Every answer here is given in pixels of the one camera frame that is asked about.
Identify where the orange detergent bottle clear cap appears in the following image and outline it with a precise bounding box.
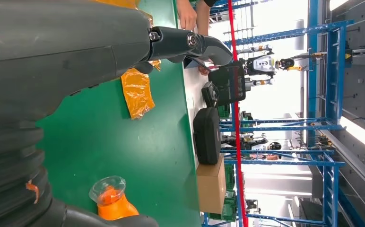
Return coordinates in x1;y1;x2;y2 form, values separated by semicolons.
88;175;140;222

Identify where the black controller with screen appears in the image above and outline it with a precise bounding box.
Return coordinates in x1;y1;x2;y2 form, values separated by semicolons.
201;81;220;108

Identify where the black equipment panel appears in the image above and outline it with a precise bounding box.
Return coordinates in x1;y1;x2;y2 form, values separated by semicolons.
208;61;246;107

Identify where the person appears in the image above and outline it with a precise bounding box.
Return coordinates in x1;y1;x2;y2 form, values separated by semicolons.
175;0;218;77

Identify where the white desk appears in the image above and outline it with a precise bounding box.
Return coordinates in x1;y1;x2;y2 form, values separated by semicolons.
182;59;203;171

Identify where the green plastic crate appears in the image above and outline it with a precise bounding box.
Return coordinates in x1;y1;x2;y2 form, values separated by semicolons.
224;163;237;192
217;105;232;120
209;190;238;223

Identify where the white background humanoid robot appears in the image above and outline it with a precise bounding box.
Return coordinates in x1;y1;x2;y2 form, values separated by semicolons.
237;44;315;95

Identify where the red barrier tape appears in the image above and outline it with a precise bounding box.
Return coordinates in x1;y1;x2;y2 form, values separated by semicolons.
227;0;249;227

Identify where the black zip carry case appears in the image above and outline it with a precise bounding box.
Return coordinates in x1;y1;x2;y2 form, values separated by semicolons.
192;107;221;166

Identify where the yellow plastic sheet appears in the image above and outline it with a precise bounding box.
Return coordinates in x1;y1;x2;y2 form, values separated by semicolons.
90;0;162;121

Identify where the dark background robot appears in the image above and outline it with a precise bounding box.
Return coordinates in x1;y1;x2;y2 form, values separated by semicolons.
221;133;283;161

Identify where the blue metal shelf rack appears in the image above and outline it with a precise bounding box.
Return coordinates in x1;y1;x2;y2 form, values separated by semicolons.
201;0;356;227

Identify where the green table mat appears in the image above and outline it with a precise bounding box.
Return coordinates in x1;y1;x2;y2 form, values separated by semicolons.
35;0;202;227

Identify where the brown cardboard box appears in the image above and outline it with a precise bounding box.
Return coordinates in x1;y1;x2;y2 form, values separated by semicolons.
196;154;227;215

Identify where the ceiling light strip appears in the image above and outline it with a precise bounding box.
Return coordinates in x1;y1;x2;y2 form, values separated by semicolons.
339;116;365;159

